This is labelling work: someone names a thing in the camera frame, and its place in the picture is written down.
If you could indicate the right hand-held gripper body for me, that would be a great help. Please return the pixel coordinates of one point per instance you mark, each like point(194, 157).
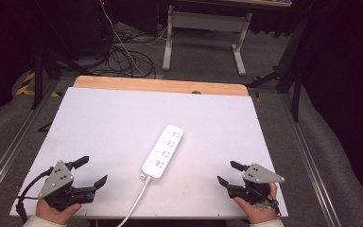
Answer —
point(258, 176)

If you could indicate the person's left hand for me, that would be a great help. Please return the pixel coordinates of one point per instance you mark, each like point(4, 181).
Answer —
point(54, 213)

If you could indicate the black metal stand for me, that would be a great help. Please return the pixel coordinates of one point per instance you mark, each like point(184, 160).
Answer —
point(291, 69)

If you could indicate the metal floor rail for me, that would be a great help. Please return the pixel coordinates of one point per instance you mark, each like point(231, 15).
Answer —
point(9, 148)
point(308, 157)

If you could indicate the person's right hand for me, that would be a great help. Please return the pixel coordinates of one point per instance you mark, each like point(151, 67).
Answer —
point(258, 211)

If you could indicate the white table board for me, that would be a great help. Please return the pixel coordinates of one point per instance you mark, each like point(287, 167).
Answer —
point(113, 126)

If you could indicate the yellow black floor tape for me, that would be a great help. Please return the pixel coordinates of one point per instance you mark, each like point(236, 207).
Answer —
point(28, 85)

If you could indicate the black tripod stand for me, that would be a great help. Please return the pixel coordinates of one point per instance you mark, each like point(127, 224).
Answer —
point(44, 69)

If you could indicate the white metal desk frame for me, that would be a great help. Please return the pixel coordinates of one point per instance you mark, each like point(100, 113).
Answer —
point(206, 22)

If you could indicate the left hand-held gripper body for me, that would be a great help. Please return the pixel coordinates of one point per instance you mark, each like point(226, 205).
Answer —
point(56, 179)

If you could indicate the white power strip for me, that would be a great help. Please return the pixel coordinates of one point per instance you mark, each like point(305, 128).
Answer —
point(162, 152)

